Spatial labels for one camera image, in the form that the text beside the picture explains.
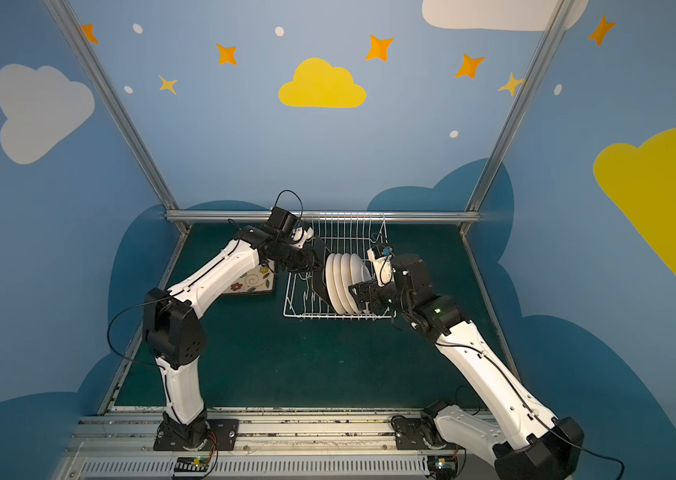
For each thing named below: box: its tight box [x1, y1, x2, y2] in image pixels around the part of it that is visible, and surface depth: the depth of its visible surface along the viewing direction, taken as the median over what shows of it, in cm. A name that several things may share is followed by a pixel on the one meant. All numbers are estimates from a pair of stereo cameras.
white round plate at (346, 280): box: [341, 252, 361, 315], surface depth 88 cm
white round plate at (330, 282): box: [325, 253, 345, 315], surface depth 87 cm
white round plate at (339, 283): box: [333, 253, 353, 315], surface depth 88 cm
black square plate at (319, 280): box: [312, 236, 336, 312], surface depth 86 cm
